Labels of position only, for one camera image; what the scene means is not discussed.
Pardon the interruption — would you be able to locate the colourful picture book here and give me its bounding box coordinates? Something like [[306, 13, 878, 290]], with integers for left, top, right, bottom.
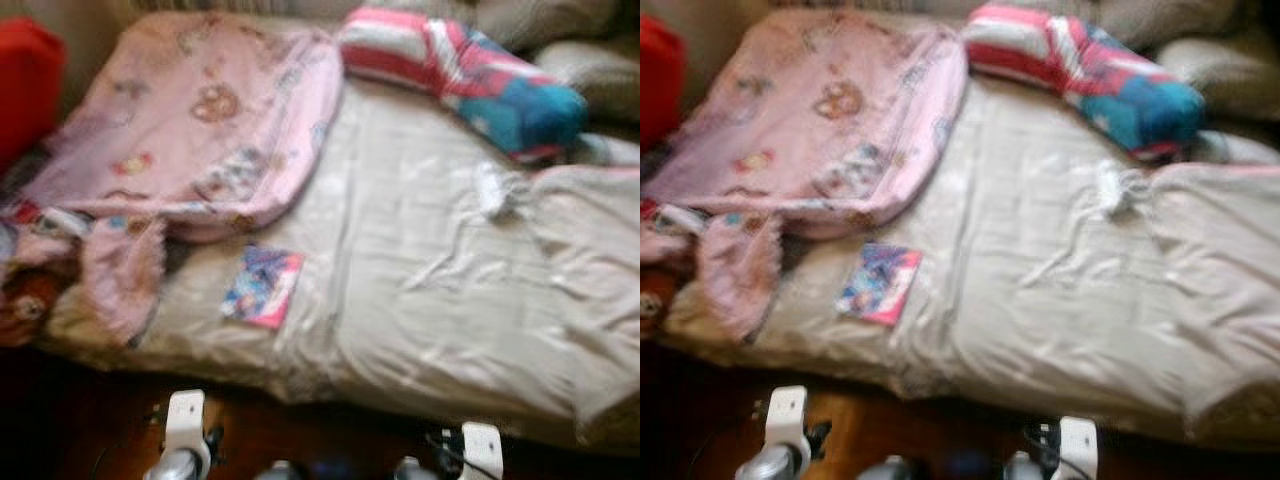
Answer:
[[220, 243, 304, 331], [835, 242, 924, 328]]

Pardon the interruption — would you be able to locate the bed with beige sheet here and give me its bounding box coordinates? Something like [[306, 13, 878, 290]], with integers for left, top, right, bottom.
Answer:
[[40, 15, 641, 446], [660, 15, 1280, 446]]

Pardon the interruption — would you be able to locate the large pale beige pillow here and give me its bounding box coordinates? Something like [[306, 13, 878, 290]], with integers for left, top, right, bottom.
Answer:
[[530, 165, 641, 446], [1150, 162, 1280, 441]]

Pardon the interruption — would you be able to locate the white sock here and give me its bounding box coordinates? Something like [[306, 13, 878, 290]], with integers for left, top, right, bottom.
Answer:
[[472, 160, 526, 223], [1092, 160, 1146, 221]]

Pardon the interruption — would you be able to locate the pink cartoon print blanket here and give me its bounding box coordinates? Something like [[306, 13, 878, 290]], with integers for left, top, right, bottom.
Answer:
[[640, 10, 969, 341], [0, 12, 346, 346]]

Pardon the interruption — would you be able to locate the white grey folded cloth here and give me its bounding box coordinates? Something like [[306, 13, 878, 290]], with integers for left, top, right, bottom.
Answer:
[[575, 135, 641, 169], [1195, 130, 1280, 166]]

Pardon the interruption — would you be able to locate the striped red blue bolster pillow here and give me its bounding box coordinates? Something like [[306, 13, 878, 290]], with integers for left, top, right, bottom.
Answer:
[[335, 8, 589, 163], [962, 5, 1208, 161]]

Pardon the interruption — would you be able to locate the red folded foam cushion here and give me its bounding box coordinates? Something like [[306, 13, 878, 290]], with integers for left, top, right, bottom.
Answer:
[[640, 15, 689, 151], [0, 18, 69, 171]]

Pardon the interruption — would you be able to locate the beige patterned pillow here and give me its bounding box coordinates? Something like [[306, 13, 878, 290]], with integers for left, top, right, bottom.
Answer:
[[535, 40, 641, 126], [1155, 38, 1280, 123]]

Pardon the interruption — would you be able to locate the taupe crumpled pillow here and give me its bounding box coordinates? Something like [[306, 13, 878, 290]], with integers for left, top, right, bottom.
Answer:
[[1090, 0, 1241, 49], [475, 0, 626, 51]]

